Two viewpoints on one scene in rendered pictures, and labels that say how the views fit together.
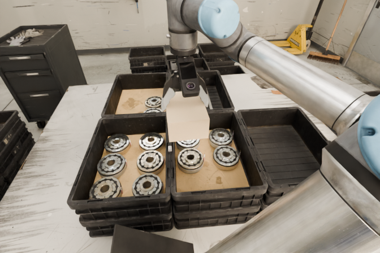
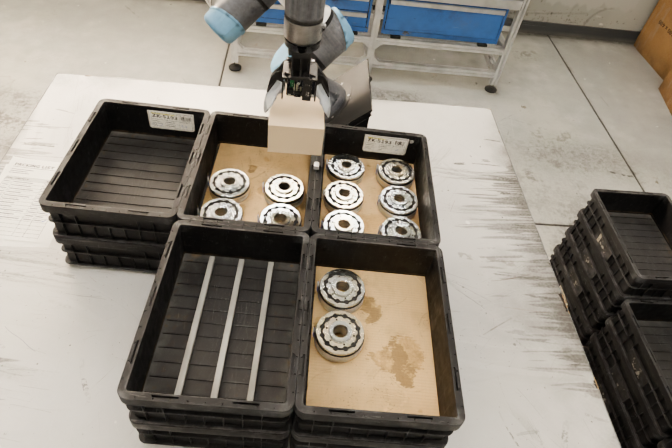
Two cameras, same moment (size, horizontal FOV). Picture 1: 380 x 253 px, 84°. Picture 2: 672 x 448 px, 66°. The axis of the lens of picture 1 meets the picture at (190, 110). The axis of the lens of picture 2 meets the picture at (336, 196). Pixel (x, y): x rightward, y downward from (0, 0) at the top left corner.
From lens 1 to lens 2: 151 cm
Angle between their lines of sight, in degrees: 97
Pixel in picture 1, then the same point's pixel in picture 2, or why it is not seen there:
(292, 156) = (123, 178)
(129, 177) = (371, 192)
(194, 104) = (284, 102)
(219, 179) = (250, 169)
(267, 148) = (149, 195)
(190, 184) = (290, 170)
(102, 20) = not seen: outside the picture
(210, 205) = not seen: hidden behind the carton
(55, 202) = (469, 234)
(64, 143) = (523, 341)
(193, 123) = not seen: hidden behind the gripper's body
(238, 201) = (242, 137)
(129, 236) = (358, 112)
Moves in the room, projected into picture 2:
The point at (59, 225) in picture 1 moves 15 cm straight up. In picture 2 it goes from (448, 209) to (462, 174)
